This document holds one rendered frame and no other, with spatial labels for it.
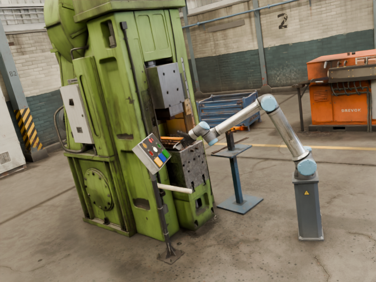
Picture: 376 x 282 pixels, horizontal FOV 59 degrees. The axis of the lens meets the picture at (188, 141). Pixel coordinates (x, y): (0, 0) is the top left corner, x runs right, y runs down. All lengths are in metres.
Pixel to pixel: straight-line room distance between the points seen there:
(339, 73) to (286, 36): 4.92
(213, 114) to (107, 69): 4.24
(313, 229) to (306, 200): 0.30
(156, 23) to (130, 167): 1.49
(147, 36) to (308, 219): 2.26
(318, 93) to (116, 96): 4.03
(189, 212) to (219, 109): 4.00
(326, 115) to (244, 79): 5.54
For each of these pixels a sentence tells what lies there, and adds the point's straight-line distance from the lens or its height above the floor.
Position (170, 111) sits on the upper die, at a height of 1.32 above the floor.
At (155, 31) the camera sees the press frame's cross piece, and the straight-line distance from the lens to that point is 3.46.
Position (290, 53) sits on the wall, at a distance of 10.81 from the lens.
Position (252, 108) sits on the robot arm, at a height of 1.30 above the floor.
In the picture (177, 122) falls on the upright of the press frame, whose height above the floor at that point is 1.11.
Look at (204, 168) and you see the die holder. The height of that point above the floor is 0.61.
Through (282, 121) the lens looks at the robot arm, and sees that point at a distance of 2.75.
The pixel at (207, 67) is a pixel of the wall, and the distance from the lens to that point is 12.24.
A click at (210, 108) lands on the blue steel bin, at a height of 0.53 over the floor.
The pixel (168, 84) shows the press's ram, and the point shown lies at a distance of 3.28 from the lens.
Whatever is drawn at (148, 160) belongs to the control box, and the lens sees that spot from 2.78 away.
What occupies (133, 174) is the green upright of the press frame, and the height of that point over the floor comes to 0.71.
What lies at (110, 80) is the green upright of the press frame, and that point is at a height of 1.72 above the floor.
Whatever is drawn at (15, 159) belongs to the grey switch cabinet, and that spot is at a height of 0.28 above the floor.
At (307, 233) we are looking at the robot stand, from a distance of 3.33.
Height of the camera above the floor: 1.88
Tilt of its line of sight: 15 degrees down
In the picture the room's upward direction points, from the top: 11 degrees counter-clockwise
